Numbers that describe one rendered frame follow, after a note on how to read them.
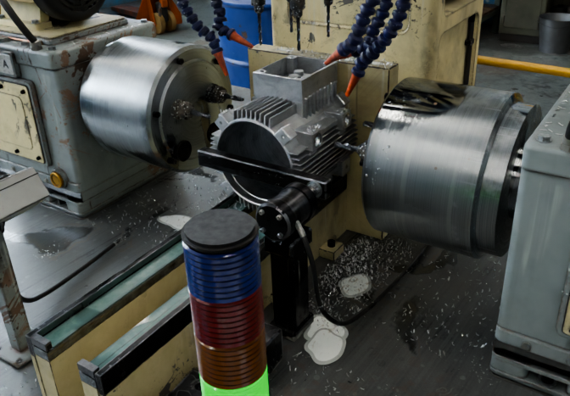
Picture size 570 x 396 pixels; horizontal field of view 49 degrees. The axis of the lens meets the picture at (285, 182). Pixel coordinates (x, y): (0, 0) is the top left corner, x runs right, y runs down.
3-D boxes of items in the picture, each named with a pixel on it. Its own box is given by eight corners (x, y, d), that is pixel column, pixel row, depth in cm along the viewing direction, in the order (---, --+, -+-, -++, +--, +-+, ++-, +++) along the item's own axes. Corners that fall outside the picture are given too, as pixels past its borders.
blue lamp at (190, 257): (219, 253, 55) (214, 208, 53) (276, 274, 52) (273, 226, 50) (172, 289, 50) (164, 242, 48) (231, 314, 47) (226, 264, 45)
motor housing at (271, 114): (275, 158, 129) (271, 69, 120) (358, 180, 119) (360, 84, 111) (214, 200, 114) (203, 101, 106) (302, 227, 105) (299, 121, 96)
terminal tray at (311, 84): (289, 91, 120) (288, 54, 117) (338, 100, 114) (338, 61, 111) (253, 111, 111) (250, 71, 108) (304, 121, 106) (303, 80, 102)
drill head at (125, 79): (131, 119, 153) (114, 16, 142) (252, 149, 135) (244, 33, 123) (46, 158, 135) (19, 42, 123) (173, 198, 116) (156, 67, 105)
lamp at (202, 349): (226, 333, 59) (223, 294, 57) (280, 357, 56) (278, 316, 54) (184, 373, 54) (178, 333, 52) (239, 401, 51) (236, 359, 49)
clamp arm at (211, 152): (334, 193, 98) (208, 159, 111) (334, 176, 97) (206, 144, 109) (322, 203, 95) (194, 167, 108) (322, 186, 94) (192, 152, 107)
